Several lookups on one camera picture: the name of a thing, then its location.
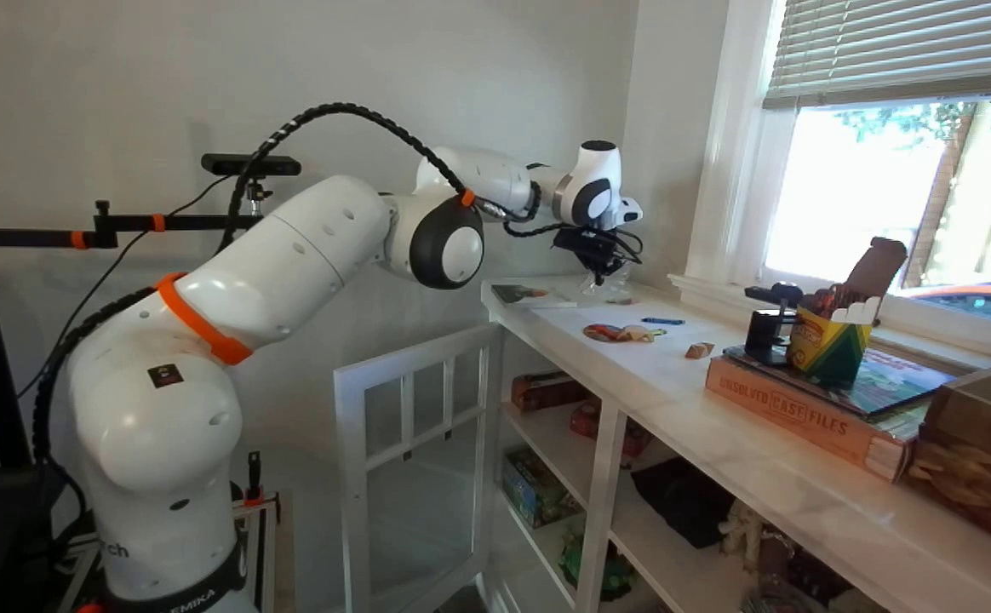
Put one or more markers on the large orange hardcover book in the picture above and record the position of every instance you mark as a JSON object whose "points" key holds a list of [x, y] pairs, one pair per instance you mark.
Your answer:
{"points": [[801, 427]]}

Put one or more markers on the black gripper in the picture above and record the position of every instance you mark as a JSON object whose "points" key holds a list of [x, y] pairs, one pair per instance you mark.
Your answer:
{"points": [[594, 240]]}

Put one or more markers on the brown printed box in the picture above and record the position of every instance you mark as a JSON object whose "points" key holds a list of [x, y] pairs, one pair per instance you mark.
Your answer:
{"points": [[550, 393]]}

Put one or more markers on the blue crayon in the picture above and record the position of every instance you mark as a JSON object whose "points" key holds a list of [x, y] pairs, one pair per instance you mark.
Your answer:
{"points": [[662, 322]]}

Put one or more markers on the round colourful puzzle disc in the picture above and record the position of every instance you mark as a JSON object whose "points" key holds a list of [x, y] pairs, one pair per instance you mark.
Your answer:
{"points": [[611, 335]]}

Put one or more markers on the wooden crate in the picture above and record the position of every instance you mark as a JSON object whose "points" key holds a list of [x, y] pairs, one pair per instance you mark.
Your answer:
{"points": [[974, 453]]}

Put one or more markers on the black stereo camera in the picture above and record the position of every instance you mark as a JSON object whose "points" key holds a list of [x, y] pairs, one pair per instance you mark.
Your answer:
{"points": [[248, 166]]}

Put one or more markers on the wide white window blind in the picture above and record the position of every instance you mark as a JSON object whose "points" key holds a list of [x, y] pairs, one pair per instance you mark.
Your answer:
{"points": [[902, 47]]}

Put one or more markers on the white paned cabinet door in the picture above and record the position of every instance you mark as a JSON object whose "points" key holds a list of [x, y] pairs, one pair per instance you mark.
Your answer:
{"points": [[347, 488]]}

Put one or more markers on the green printed box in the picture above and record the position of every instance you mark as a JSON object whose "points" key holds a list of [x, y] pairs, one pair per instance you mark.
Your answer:
{"points": [[536, 488]]}

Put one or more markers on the dark flat book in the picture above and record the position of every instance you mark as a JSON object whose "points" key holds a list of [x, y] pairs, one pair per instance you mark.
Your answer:
{"points": [[891, 378]]}

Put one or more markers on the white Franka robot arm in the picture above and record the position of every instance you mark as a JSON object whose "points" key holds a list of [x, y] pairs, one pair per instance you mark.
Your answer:
{"points": [[290, 259]]}

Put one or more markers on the red flat book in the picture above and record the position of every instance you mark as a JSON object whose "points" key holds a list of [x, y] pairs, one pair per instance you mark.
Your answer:
{"points": [[632, 432]]}

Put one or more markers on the red black hand tool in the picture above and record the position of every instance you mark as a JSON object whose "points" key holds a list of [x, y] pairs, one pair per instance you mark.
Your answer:
{"points": [[253, 479]]}

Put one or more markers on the black fabric bag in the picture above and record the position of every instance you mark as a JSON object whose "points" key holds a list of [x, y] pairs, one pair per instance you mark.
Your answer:
{"points": [[681, 500]]}

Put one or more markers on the green packet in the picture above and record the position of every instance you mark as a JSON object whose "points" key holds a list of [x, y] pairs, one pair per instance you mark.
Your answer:
{"points": [[614, 572]]}

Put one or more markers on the light wooden block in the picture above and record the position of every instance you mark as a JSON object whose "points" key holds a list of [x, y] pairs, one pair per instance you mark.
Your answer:
{"points": [[643, 335]]}

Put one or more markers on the glass window pane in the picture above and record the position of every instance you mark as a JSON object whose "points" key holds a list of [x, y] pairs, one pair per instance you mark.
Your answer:
{"points": [[855, 192]]}

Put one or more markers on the white shelf cabinet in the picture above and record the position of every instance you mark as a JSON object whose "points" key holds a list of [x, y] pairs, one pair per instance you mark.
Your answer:
{"points": [[601, 500]]}

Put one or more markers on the brown zigzag wooden piece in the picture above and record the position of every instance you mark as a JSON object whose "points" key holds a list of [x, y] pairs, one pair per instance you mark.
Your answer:
{"points": [[700, 348]]}

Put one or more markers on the clear plastic zip bag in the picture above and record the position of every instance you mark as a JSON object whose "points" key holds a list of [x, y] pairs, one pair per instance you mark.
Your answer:
{"points": [[614, 293]]}

